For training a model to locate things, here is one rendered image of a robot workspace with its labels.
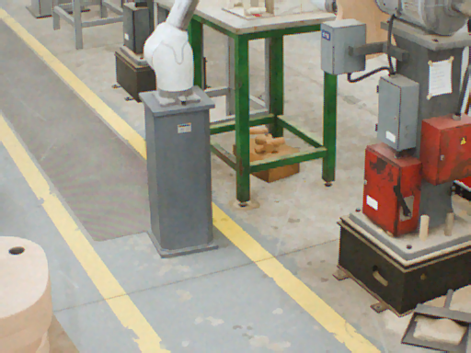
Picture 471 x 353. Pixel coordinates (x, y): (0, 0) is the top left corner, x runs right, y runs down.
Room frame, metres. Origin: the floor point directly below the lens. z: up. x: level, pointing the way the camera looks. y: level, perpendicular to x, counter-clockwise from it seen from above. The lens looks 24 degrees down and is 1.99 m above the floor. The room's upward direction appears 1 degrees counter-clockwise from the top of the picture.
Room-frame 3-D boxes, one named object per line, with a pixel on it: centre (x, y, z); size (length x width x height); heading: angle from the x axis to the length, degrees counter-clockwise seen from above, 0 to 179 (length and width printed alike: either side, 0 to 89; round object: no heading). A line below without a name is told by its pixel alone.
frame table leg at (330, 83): (4.25, -0.45, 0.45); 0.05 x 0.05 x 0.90; 27
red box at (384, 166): (3.21, -0.60, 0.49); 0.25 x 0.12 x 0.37; 27
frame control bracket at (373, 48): (3.34, -0.52, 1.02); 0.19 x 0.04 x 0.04; 117
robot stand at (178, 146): (3.67, 0.28, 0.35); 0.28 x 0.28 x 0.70; 19
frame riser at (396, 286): (3.29, -0.75, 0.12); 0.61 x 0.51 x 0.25; 117
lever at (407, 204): (3.08, -0.63, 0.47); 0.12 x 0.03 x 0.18; 117
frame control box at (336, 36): (3.31, -0.46, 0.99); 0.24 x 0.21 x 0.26; 27
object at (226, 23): (4.39, -0.11, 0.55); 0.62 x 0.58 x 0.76; 27
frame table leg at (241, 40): (4.03, -0.01, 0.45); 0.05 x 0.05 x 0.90; 27
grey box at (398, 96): (3.22, -0.61, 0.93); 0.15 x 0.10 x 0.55; 27
